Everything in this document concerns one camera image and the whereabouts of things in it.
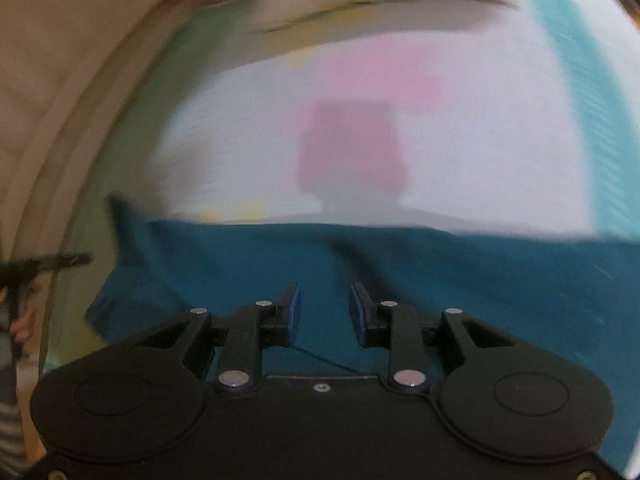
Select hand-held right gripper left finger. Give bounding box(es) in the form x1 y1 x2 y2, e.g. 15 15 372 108
134 283 301 394

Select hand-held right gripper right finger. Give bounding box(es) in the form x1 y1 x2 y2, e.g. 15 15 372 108
348 282 517 394

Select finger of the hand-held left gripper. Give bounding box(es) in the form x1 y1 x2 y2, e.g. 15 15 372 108
29 253 94 272

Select teal pants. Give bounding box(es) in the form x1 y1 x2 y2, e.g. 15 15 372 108
84 194 640 461

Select white floral blanket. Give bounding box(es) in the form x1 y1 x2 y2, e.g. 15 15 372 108
144 0 640 476

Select person's left hand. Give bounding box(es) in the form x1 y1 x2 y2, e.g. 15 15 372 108
9 304 39 345

